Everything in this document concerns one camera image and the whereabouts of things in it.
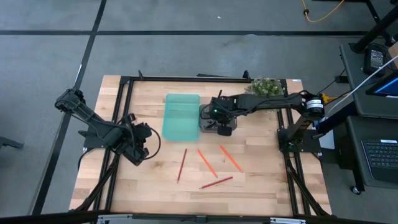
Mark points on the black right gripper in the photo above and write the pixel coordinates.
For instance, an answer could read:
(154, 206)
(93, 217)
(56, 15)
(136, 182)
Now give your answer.
(222, 109)

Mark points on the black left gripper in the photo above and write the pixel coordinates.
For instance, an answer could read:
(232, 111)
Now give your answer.
(136, 140)

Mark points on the translucent teal plastic bin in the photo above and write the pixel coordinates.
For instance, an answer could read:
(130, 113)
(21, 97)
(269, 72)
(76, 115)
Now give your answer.
(180, 118)

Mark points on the orange pencil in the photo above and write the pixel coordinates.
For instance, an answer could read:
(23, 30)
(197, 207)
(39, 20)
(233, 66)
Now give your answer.
(231, 159)
(207, 163)

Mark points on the red pencil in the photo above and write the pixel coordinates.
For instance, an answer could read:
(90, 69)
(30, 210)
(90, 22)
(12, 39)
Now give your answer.
(216, 183)
(182, 165)

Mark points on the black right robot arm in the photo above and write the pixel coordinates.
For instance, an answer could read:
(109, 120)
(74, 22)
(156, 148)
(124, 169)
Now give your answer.
(270, 101)

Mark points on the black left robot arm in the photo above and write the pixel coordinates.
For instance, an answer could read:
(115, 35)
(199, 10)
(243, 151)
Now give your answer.
(99, 132)

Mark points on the translucent grey plastic bin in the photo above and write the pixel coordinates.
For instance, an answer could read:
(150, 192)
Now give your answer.
(205, 128)

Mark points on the potted green plant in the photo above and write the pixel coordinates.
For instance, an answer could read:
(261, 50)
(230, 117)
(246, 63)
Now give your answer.
(264, 85)

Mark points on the small white table label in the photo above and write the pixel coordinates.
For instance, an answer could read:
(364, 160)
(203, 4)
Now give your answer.
(296, 80)

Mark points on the yellow power plug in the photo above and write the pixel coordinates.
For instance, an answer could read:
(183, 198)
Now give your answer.
(326, 98)

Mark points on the white and blue box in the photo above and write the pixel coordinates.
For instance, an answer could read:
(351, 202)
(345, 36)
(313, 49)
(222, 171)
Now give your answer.
(328, 140)

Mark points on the black metal beam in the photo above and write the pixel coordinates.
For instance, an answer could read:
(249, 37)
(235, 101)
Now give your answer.
(335, 119)
(376, 29)

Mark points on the black power adapter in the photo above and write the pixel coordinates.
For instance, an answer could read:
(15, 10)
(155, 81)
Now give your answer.
(342, 79)

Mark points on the dark furniture foot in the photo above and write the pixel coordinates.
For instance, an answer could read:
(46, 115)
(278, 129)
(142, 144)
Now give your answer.
(9, 143)

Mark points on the dark grey side desk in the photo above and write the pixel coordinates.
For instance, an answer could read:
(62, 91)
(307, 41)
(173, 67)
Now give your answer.
(354, 93)

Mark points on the black caster wheel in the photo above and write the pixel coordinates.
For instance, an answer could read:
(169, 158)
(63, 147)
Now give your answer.
(356, 190)

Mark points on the black power brick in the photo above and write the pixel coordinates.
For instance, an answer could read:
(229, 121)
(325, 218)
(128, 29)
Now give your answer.
(374, 59)

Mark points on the monitor with blue screen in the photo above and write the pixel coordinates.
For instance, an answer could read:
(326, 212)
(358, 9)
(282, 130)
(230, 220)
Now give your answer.
(385, 87)

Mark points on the cardboard box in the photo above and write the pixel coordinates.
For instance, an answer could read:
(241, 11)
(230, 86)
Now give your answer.
(394, 53)

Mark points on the black aluminium table frame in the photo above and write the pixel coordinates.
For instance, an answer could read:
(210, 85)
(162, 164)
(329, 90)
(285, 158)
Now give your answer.
(186, 79)

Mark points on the silver frame bracket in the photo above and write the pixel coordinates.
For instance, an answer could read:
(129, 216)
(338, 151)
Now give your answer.
(287, 221)
(115, 217)

